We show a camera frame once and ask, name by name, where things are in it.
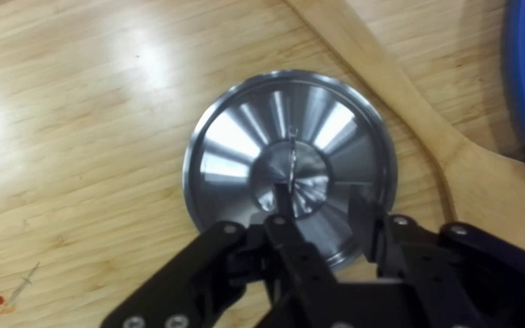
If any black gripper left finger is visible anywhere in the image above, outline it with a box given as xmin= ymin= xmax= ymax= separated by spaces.
xmin=275 ymin=185 xmax=294 ymax=223

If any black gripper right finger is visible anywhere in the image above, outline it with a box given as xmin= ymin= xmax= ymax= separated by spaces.
xmin=348 ymin=190 xmax=385 ymax=263

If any steel pot lid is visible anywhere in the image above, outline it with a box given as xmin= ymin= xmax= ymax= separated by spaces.
xmin=182 ymin=70 xmax=398 ymax=267

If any wooden spatula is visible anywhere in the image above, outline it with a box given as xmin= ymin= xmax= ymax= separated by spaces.
xmin=286 ymin=0 xmax=525 ymax=250

